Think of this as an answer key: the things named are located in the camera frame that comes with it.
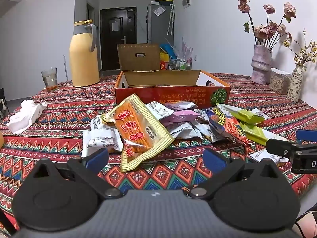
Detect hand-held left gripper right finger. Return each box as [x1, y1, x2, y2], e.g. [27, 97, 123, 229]
[183, 148, 285, 199]

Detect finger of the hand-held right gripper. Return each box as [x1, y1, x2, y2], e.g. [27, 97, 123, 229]
[266, 139, 297, 159]
[296, 129, 317, 142]

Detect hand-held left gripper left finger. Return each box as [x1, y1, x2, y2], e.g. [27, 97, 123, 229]
[28, 148, 123, 200]

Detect green white snack packet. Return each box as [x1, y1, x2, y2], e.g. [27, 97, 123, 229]
[216, 103, 269, 126]
[239, 123, 289, 147]

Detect red orange snack bag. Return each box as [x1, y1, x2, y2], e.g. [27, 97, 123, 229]
[205, 107, 250, 147]

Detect large yellow orange snack bag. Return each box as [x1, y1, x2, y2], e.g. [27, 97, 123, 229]
[100, 94, 175, 172]

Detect orange red cardboard box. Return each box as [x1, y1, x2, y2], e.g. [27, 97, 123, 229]
[114, 69, 231, 110]

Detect speckled slim vase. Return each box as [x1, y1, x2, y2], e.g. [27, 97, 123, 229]
[287, 64, 304, 103]

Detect clear seed container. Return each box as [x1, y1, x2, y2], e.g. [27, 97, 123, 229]
[269, 68, 293, 95]

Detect yellow flower branches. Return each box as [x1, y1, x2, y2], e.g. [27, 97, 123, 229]
[284, 28, 317, 68]

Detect white cloth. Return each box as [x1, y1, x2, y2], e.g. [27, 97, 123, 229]
[5, 100, 48, 136]

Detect pink ceramic vase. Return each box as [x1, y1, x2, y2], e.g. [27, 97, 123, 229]
[251, 45, 273, 85]

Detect glass cup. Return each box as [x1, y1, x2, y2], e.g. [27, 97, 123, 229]
[41, 67, 58, 91]

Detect yellow thermos jug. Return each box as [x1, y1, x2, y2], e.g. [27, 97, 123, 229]
[69, 20, 100, 88]

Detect black bag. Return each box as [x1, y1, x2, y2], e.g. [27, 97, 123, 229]
[0, 88, 10, 119]

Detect dried pink roses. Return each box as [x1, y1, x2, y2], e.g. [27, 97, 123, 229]
[236, 0, 297, 49]

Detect dark entrance door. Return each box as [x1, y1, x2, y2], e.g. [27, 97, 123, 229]
[100, 7, 137, 72]

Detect pink dried grass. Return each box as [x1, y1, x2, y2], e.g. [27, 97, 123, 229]
[181, 37, 197, 59]

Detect blue dustpan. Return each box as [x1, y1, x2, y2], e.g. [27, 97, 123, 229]
[160, 43, 178, 57]

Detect grey refrigerator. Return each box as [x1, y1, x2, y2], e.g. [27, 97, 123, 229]
[147, 3, 174, 44]

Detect interior side door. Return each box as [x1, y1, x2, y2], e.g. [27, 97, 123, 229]
[86, 3, 95, 26]

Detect white folded umbrella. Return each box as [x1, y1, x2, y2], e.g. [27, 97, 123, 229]
[167, 4, 175, 36]

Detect wire basket rack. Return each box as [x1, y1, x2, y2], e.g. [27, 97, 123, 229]
[169, 57, 193, 70]

